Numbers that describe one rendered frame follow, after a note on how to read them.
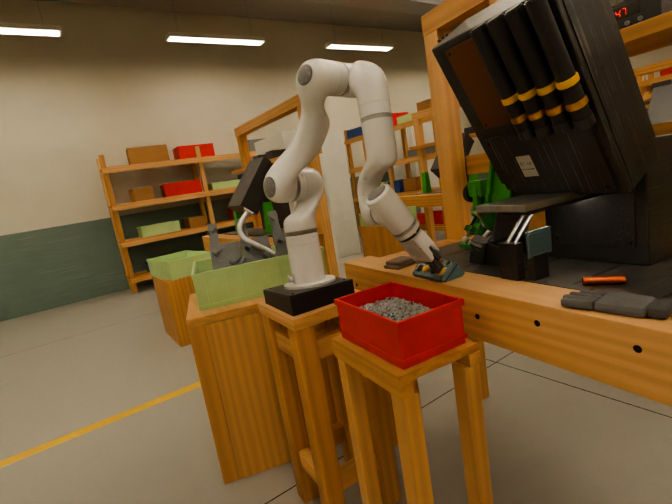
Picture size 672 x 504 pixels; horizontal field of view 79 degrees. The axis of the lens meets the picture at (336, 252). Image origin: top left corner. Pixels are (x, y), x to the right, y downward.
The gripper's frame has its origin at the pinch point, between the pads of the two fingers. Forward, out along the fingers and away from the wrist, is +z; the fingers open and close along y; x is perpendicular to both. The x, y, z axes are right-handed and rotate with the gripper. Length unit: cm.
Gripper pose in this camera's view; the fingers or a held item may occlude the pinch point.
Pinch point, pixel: (436, 266)
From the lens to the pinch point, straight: 131.9
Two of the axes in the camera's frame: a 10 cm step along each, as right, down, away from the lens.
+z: 6.3, 6.7, 3.9
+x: 6.2, -7.4, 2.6
